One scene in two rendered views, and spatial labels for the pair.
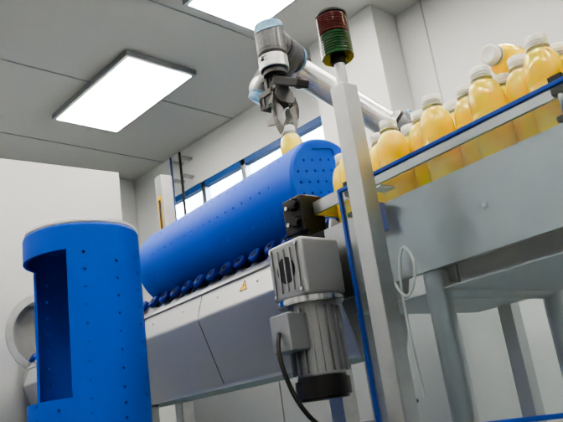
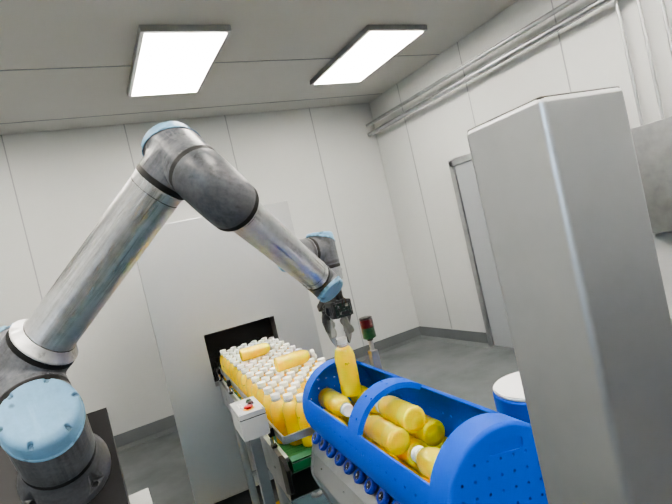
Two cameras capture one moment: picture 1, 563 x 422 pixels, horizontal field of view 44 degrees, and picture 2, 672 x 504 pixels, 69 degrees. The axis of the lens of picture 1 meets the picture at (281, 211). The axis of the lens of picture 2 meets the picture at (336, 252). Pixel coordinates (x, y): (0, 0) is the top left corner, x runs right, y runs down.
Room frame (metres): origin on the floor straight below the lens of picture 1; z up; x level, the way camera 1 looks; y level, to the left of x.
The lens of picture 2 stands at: (3.39, 0.50, 1.65)
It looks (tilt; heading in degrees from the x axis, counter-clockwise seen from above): 2 degrees down; 198
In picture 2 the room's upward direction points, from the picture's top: 13 degrees counter-clockwise
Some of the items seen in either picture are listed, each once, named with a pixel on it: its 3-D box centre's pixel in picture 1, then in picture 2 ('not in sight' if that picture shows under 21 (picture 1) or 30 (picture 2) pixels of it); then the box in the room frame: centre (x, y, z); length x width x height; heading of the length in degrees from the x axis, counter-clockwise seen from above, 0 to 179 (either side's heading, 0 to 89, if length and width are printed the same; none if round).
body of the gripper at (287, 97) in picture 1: (276, 90); (335, 300); (1.89, -0.04, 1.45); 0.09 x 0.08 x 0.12; 41
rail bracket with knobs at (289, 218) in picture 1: (306, 219); not in sight; (1.57, -0.05, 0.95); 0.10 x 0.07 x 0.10; 130
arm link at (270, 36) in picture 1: (271, 41); (322, 250); (1.88, -0.04, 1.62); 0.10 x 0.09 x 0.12; 152
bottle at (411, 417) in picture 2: not in sight; (398, 411); (2.11, 0.15, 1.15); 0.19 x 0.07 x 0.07; 40
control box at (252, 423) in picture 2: not in sight; (249, 417); (1.77, -0.53, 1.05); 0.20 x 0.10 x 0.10; 40
